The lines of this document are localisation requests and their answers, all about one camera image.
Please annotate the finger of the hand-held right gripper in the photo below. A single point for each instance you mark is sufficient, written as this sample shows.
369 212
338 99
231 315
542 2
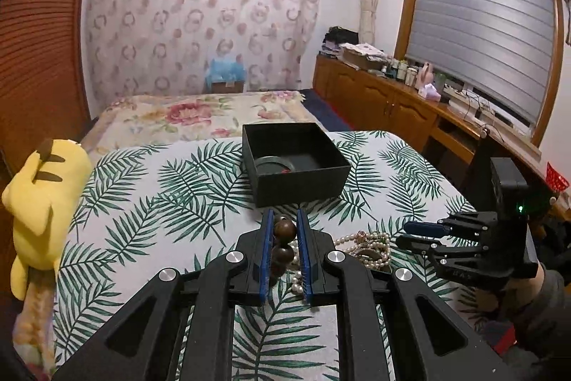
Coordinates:
412 245
424 228

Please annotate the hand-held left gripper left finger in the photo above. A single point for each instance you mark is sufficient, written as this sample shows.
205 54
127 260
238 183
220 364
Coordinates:
268 249

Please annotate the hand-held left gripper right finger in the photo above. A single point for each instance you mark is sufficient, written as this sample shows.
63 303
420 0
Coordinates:
304 258

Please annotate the black square box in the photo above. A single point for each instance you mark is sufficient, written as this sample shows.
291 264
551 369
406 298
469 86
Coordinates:
294 162

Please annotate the person's right forearm grey sleeve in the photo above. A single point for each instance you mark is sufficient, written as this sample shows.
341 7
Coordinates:
542 318

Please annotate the red mesh basket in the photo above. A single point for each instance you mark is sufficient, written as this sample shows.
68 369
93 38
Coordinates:
557 178

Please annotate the dark bangle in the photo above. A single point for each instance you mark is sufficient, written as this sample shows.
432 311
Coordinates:
273 164

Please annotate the green leaf print blanket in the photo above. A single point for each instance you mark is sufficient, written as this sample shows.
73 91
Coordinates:
178 207

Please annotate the wooden cabinet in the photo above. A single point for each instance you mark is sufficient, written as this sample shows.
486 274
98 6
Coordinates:
383 100

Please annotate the pink tissue box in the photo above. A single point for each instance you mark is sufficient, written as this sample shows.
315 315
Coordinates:
430 92

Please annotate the white power strip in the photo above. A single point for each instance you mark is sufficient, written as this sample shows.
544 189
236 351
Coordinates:
457 94

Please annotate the dark blue bed sheet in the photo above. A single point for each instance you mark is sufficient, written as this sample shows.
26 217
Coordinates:
328 108

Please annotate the pink figurine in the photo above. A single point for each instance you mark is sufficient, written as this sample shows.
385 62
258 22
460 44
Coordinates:
426 75

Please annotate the group of white bottles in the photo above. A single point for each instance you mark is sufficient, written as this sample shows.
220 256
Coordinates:
401 71

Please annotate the floral blanket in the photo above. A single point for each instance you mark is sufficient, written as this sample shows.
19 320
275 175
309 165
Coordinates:
178 113

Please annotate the small cardboard box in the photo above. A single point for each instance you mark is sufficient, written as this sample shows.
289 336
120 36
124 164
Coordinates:
227 87

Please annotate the cardboard box with cloth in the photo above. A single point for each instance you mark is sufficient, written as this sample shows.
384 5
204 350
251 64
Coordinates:
363 55

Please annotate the blue plastic bag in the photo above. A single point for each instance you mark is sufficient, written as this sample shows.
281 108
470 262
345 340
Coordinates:
225 69

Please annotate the pile of dark clothes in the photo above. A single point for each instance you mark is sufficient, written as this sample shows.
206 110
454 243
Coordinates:
341 38

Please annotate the grey window blind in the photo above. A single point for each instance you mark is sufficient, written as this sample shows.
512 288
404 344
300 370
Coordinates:
481 19

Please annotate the yellow plush toy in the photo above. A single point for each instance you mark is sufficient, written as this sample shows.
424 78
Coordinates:
42 202

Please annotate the pale patterned cloth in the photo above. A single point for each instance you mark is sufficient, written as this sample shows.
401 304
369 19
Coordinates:
33 327

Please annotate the wooden slatted wardrobe door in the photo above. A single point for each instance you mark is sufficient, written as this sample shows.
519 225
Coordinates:
40 28

